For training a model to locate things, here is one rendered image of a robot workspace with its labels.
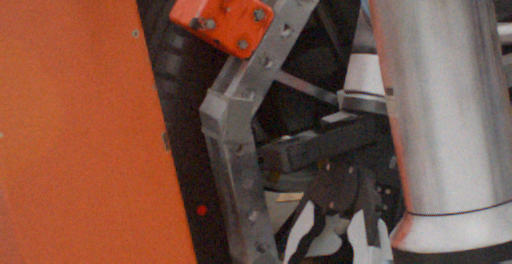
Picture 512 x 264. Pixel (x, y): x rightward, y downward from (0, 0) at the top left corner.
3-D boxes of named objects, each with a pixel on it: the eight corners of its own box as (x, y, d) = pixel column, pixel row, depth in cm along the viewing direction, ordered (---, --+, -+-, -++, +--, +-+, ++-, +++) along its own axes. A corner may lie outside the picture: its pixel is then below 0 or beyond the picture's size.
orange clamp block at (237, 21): (252, 4, 167) (194, -33, 163) (279, 12, 161) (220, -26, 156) (224, 53, 167) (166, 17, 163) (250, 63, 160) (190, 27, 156)
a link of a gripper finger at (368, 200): (391, 240, 128) (374, 163, 133) (378, 238, 127) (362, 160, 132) (361, 264, 131) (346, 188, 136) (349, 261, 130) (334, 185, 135)
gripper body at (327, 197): (414, 234, 135) (439, 117, 136) (346, 218, 130) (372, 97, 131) (369, 225, 142) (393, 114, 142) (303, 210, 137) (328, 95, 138)
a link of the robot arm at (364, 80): (379, 53, 131) (332, 53, 138) (370, 99, 131) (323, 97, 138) (438, 72, 136) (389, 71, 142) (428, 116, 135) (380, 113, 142)
